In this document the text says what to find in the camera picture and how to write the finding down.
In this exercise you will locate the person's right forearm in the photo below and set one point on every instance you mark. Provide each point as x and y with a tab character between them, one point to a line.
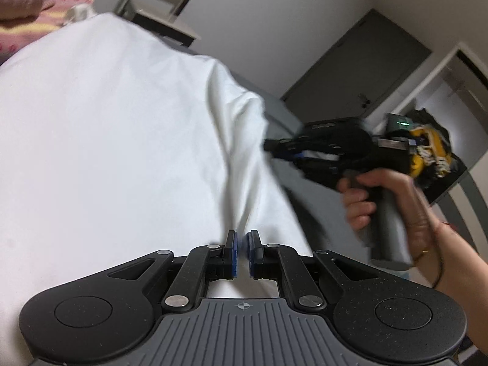
453	267

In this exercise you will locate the white cloth garment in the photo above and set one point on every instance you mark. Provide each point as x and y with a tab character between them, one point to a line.
115	145

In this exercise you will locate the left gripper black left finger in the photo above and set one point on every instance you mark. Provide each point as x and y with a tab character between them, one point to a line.
203	265

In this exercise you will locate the person's right hand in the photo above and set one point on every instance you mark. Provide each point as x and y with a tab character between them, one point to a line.
419	221

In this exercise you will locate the beige wooden chair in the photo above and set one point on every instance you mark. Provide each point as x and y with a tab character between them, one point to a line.
160	17

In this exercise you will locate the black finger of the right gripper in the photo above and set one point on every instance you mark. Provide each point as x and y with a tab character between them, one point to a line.
283	148

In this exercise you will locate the dark grey door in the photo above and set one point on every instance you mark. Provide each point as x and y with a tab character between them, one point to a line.
358	72

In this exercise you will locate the grey bed sheet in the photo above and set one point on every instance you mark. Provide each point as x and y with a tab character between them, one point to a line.
314	204

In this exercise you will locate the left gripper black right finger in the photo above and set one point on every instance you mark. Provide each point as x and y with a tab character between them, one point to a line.
286	267

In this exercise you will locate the pink yellow striped clothes pile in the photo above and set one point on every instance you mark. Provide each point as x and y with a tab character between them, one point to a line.
26	21

